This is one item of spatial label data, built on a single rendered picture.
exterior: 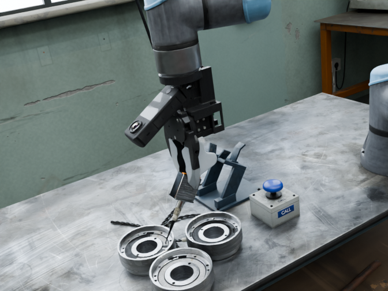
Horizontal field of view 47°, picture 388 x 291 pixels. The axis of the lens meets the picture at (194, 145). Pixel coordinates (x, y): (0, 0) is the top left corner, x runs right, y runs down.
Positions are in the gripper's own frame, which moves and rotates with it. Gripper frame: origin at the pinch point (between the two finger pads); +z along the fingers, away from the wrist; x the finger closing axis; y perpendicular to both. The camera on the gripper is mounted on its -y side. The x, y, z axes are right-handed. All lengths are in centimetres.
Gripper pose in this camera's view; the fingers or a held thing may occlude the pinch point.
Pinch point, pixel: (187, 181)
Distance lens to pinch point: 81.0
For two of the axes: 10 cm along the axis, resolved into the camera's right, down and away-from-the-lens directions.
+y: 8.3, -3.3, 4.5
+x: -5.4, -2.7, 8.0
